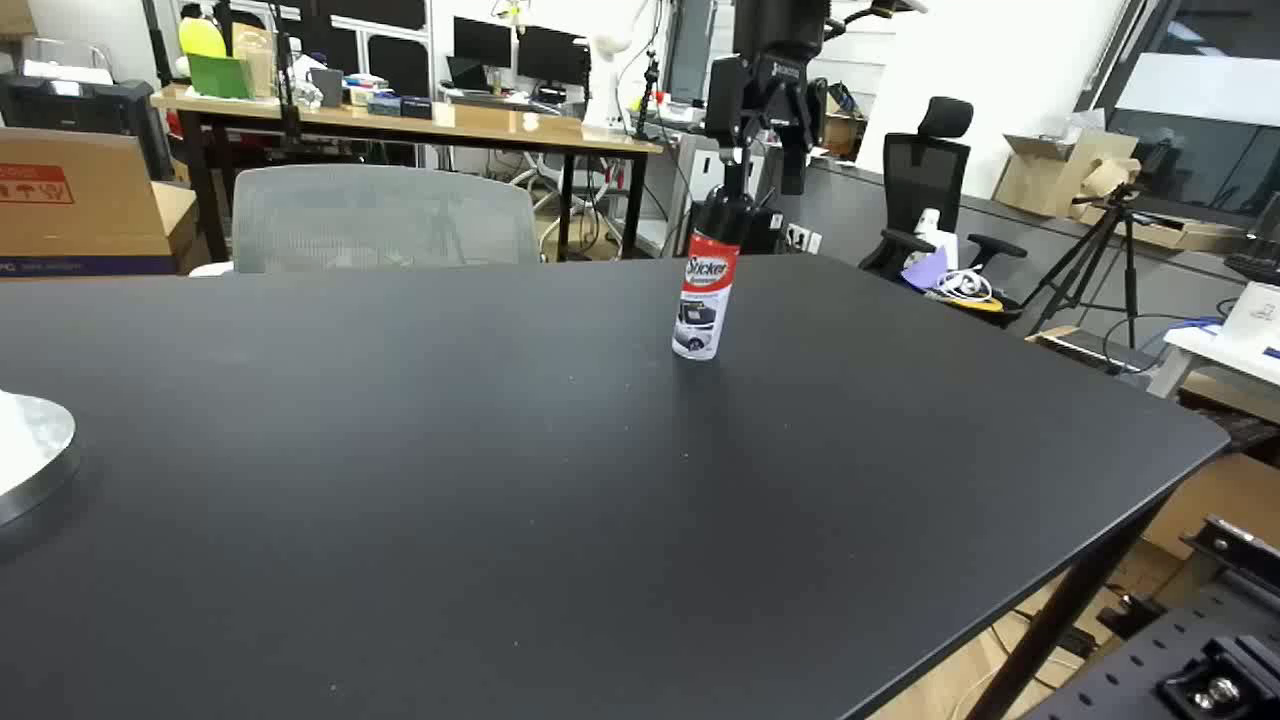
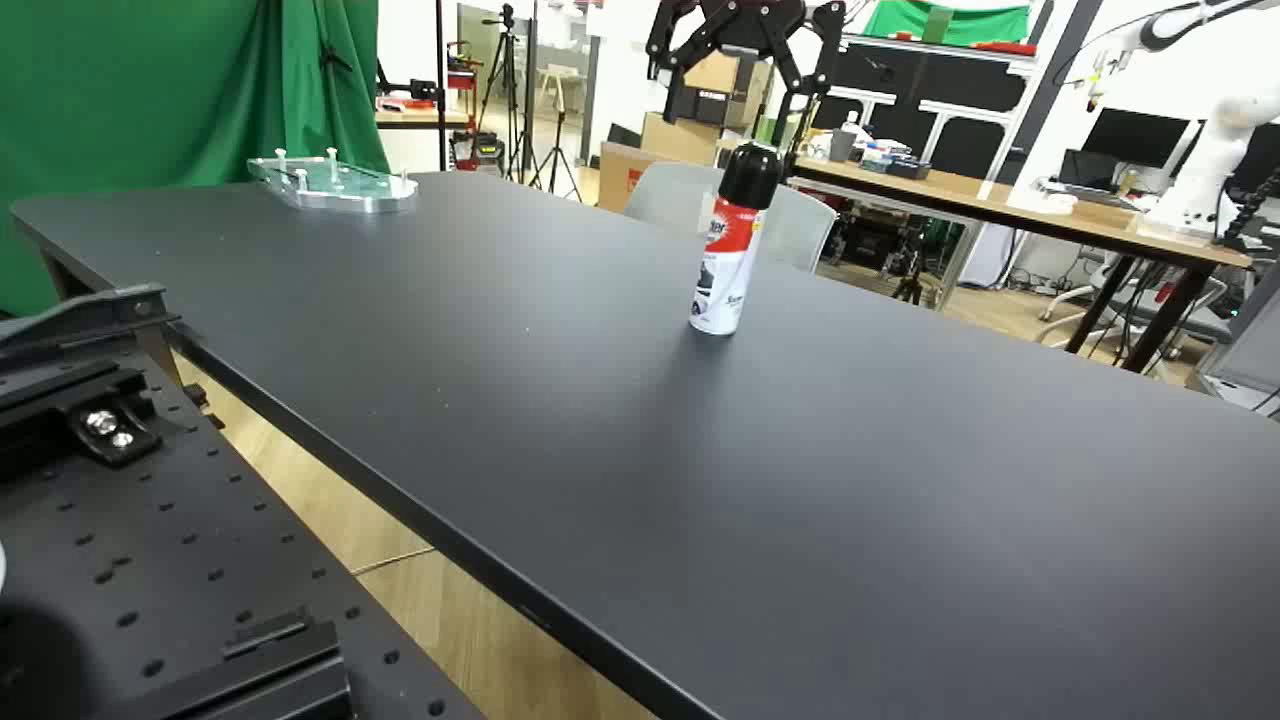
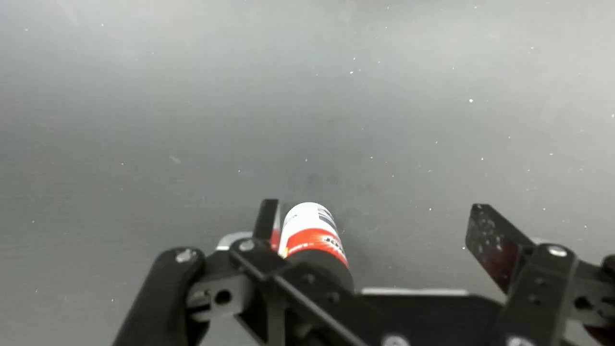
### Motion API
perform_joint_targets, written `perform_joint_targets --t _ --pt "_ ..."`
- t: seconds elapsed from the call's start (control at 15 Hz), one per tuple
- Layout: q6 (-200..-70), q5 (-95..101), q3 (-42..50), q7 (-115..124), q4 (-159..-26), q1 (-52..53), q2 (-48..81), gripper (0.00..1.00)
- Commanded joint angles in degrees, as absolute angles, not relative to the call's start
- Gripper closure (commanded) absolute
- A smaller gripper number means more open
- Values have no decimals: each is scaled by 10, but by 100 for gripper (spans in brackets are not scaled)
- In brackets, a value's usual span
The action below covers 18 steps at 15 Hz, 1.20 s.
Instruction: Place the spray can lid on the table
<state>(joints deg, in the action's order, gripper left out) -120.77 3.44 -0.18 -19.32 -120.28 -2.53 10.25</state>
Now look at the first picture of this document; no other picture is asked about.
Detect white plastic bottle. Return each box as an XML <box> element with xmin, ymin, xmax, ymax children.
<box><xmin>916</xmin><ymin>204</ymin><xmax>963</xmax><ymax>272</ymax></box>

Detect black camera tripod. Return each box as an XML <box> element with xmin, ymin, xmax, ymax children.
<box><xmin>1019</xmin><ymin>182</ymin><xmax>1152</xmax><ymax>361</ymax></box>

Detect purple cloth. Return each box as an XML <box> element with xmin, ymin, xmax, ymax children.
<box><xmin>899</xmin><ymin>250</ymin><xmax>951</xmax><ymax>296</ymax></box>

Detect black perforated mounting board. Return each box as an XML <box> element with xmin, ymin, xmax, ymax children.
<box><xmin>1019</xmin><ymin>518</ymin><xmax>1280</xmax><ymax>720</ymax></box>

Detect white red spray can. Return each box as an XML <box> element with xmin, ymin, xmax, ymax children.
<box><xmin>669</xmin><ymin>230</ymin><xmax>742</xmax><ymax>370</ymax></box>

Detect brown cardboard box red label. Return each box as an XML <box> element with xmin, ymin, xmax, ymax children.
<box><xmin>0</xmin><ymin>125</ymin><xmax>198</xmax><ymax>280</ymax></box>

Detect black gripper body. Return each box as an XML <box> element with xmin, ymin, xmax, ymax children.
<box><xmin>702</xmin><ymin>51</ymin><xmax>822</xmax><ymax>152</ymax></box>

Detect white side table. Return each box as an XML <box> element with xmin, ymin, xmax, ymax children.
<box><xmin>1159</xmin><ymin>280</ymin><xmax>1280</xmax><ymax>394</ymax></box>

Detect black computer monitor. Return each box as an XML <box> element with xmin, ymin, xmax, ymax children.
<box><xmin>449</xmin><ymin>12</ymin><xmax>518</xmax><ymax>73</ymax></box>
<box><xmin>510</xmin><ymin>20</ymin><xmax>596</xmax><ymax>92</ymax></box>

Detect open brown cardboard box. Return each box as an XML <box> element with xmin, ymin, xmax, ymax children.
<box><xmin>989</xmin><ymin>130</ymin><xmax>1147</xmax><ymax>223</ymax></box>

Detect grey mesh office chair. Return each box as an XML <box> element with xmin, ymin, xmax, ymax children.
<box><xmin>229</xmin><ymin>166</ymin><xmax>538</xmax><ymax>280</ymax></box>

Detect yellow green folder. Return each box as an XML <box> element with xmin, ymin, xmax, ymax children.
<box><xmin>174</xmin><ymin>16</ymin><xmax>259</xmax><ymax>103</ymax></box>

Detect black office chair with headrest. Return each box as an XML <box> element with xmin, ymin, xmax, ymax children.
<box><xmin>861</xmin><ymin>92</ymin><xmax>1033</xmax><ymax>292</ymax></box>

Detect black table leg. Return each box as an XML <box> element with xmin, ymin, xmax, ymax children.
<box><xmin>963</xmin><ymin>522</ymin><xmax>1159</xmax><ymax>720</ymax></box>

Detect wooden desk black legs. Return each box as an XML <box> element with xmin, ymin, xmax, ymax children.
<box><xmin>156</xmin><ymin>83</ymin><xmax>669</xmax><ymax>264</ymax></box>

